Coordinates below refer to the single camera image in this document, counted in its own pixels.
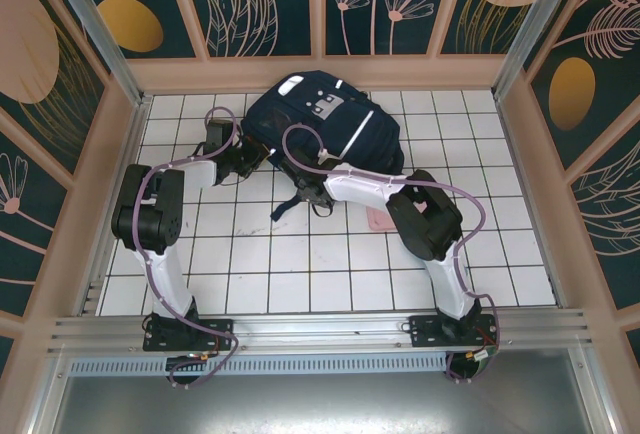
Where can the aluminium side rail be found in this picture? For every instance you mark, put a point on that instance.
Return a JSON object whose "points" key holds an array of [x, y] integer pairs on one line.
{"points": [[92, 299], [560, 294]]}

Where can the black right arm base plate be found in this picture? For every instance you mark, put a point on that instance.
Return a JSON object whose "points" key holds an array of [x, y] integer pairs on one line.
{"points": [[425, 331]]}

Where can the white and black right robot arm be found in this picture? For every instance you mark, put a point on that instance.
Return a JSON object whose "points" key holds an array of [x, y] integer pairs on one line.
{"points": [[365, 189]]}

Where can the aluminium corner post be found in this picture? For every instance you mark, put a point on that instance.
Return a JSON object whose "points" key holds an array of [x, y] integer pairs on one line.
{"points": [[535, 19], [100, 34]]}

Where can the aluminium rail frame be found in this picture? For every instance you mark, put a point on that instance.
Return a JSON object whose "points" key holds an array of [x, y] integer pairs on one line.
{"points": [[325, 331]]}

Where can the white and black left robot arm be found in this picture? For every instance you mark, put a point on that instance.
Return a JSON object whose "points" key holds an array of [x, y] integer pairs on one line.
{"points": [[165, 274]]}

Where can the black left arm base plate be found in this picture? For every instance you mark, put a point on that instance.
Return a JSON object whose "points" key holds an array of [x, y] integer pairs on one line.
{"points": [[220, 334]]}

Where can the navy blue backpack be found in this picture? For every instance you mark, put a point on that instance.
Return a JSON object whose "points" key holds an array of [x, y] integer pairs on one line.
{"points": [[300, 119]]}

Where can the grey metal plate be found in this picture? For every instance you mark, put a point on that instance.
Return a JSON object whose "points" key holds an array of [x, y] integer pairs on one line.
{"points": [[325, 404]]}

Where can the pink pencil case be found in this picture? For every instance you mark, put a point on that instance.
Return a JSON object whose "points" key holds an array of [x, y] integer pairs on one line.
{"points": [[380, 219]]}

